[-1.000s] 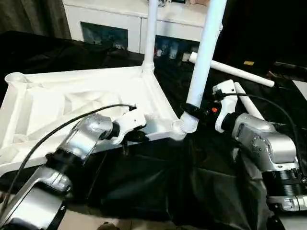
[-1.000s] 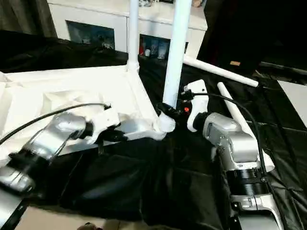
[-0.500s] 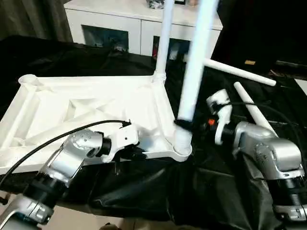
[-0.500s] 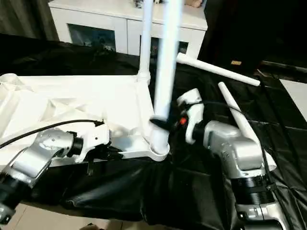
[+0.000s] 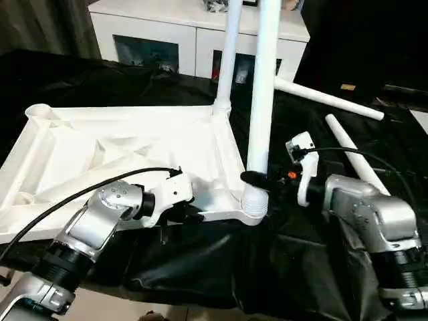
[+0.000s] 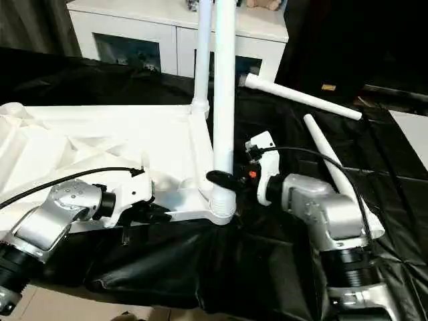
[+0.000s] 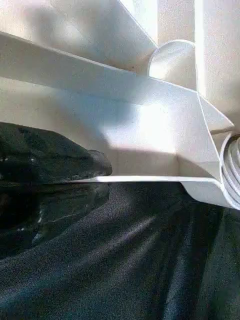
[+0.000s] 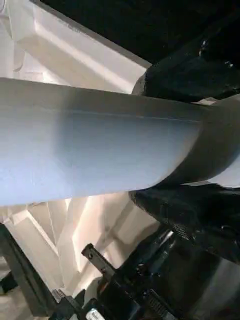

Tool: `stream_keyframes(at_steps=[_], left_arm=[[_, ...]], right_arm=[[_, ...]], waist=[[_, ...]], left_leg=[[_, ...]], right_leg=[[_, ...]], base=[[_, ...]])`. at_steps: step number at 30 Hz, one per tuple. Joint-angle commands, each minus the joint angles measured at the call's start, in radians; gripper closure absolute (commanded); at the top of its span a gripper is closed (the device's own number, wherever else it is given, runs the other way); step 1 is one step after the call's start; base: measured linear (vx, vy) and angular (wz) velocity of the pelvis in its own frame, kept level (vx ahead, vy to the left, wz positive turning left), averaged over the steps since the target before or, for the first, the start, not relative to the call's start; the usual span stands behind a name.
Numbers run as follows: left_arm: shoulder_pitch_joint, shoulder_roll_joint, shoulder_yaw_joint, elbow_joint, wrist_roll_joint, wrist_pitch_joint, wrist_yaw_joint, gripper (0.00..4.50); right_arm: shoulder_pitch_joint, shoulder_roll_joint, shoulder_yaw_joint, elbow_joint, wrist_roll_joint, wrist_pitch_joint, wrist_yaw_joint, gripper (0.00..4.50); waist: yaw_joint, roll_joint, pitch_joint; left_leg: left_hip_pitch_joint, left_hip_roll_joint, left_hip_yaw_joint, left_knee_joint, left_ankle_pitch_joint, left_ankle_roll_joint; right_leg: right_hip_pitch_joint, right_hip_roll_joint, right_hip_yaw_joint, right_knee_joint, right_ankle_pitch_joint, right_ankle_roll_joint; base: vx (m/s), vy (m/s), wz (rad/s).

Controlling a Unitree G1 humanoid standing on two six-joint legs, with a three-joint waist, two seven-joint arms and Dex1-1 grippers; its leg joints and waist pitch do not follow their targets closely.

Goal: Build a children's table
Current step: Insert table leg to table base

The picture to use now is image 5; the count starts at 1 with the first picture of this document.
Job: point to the small yellow label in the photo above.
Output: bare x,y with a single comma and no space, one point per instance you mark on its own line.
348,87

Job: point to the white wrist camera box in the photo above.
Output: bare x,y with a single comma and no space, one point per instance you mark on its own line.
304,160
172,190

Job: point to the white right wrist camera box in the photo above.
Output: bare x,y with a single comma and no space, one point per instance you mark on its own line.
304,160

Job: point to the white sideboard with glass doors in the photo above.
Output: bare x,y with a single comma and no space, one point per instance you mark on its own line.
160,30

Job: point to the black cabinet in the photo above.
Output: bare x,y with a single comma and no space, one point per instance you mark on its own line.
368,40

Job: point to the grey curtain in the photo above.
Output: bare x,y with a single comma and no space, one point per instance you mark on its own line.
40,23

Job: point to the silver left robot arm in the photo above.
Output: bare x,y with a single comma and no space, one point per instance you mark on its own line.
93,224

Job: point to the white plastic table leg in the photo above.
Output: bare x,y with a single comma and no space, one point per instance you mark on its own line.
354,150
328,99
262,93
227,60

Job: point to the white plastic table top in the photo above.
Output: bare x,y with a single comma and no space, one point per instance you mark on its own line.
100,154

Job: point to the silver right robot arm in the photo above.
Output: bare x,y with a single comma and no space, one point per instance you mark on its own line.
374,221

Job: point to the black mat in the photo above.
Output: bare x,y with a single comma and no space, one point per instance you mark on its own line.
200,267

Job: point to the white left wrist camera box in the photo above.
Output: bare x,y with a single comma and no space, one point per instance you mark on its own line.
172,190

